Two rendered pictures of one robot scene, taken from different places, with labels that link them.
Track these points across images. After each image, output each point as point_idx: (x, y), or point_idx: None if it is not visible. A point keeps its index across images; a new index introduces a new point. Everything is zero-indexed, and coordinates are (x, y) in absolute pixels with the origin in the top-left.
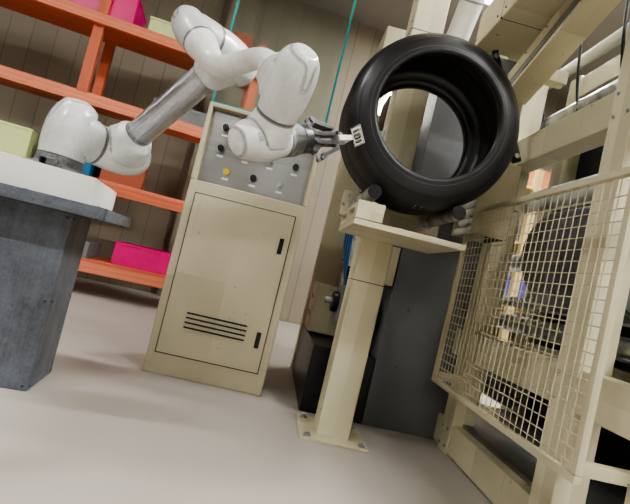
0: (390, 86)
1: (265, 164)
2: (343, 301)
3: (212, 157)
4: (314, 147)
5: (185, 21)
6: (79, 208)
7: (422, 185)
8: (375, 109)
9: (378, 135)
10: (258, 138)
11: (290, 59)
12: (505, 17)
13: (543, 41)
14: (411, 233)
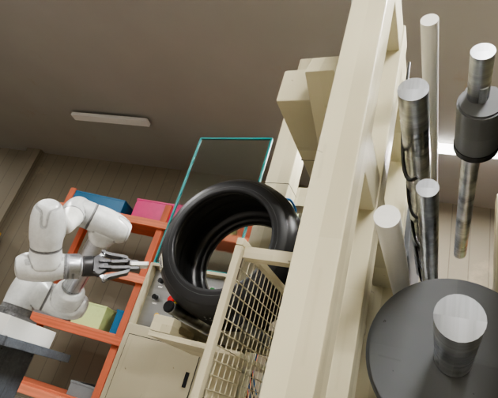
0: (230, 226)
1: None
2: None
3: (149, 305)
4: (96, 271)
5: (64, 204)
6: None
7: (201, 297)
8: (171, 241)
9: (171, 260)
10: (24, 263)
11: (33, 208)
12: (303, 159)
13: None
14: (192, 342)
